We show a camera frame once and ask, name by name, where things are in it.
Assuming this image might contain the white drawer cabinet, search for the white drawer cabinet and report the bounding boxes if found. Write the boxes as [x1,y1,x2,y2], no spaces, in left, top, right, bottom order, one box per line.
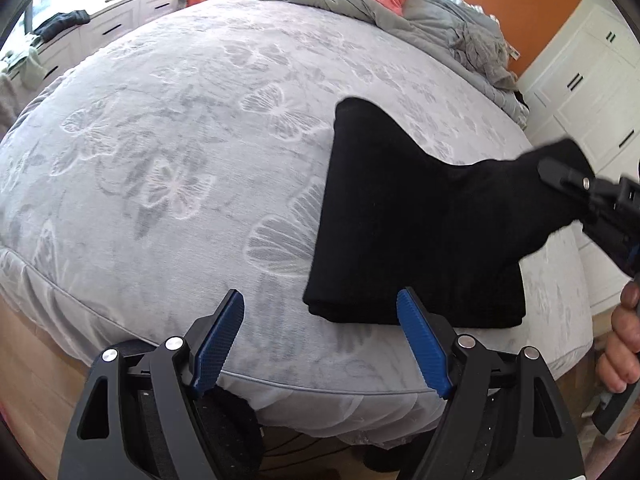
[0,0,190,92]

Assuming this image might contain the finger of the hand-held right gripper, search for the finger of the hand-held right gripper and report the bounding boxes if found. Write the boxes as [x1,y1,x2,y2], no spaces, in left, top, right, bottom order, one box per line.
[537,156,598,197]

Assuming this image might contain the grey crumpled garment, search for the grey crumpled garment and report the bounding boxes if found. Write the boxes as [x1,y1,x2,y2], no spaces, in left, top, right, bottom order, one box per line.
[452,24,521,92]

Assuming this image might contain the bed with grey butterfly cover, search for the bed with grey butterfly cover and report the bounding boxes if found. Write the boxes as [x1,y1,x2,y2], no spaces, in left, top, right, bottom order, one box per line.
[0,0,597,450]

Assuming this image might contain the black pants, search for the black pants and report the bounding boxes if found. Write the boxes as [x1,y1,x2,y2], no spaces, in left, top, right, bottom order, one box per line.
[302,96,597,331]

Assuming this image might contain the dark blue cloth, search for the dark blue cloth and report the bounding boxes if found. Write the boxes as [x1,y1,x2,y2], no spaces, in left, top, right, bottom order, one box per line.
[34,9,91,40]

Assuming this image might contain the pale crumpled cloth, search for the pale crumpled cloth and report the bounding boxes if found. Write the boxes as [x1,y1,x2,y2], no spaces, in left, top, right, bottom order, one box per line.
[0,42,45,92]

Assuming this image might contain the white wardrobe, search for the white wardrobe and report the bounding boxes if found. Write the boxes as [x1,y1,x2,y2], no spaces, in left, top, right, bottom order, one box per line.
[516,4,640,313]

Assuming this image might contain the grey duvet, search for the grey duvet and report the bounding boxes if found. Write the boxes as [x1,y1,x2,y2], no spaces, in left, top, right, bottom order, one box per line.
[227,0,531,128]

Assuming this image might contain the person's right hand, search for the person's right hand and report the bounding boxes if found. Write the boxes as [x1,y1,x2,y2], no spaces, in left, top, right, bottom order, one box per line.
[597,280,640,394]

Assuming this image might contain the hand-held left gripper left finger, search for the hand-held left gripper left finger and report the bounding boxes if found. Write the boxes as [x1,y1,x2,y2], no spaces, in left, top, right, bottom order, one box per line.
[57,288,246,480]

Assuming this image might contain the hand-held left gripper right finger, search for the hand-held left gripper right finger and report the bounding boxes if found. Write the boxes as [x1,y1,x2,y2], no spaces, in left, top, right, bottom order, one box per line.
[396,287,586,480]

